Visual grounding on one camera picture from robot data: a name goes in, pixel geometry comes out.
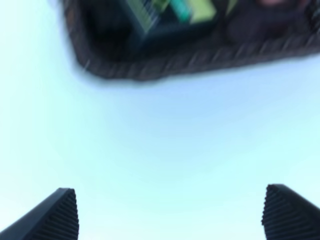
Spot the dark brown wicker basket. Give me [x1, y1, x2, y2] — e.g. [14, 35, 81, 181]
[60, 0, 320, 81]

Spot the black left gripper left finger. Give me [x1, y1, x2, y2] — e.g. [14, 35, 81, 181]
[0, 188, 80, 240]

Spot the black pump soap bottle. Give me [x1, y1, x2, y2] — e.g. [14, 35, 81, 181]
[119, 0, 220, 50]

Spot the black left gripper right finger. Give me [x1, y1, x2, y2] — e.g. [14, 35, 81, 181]
[261, 184, 320, 240]

